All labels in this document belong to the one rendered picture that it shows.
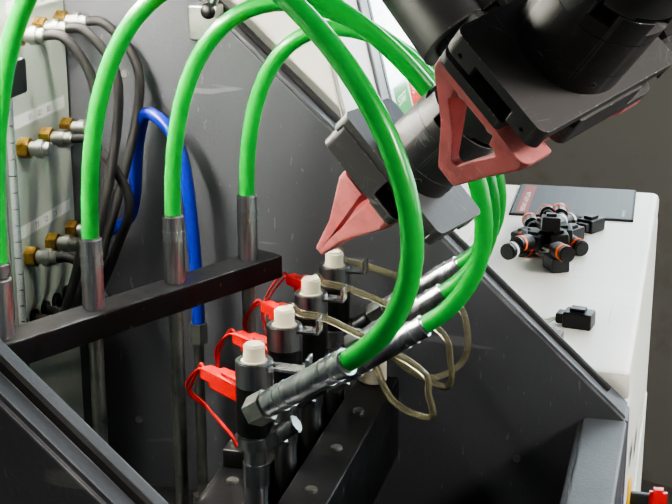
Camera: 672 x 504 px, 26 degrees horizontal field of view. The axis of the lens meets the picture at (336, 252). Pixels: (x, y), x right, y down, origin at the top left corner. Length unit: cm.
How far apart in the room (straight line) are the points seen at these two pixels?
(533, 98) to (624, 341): 83
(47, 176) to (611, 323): 59
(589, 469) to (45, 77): 60
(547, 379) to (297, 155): 31
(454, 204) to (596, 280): 70
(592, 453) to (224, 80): 47
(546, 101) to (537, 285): 97
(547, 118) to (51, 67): 77
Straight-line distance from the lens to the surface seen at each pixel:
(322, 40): 86
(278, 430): 108
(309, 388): 92
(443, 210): 96
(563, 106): 68
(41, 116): 135
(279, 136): 135
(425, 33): 93
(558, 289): 162
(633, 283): 166
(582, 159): 333
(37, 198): 136
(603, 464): 128
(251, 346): 106
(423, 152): 93
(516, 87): 67
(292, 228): 136
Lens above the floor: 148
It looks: 17 degrees down
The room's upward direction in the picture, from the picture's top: straight up
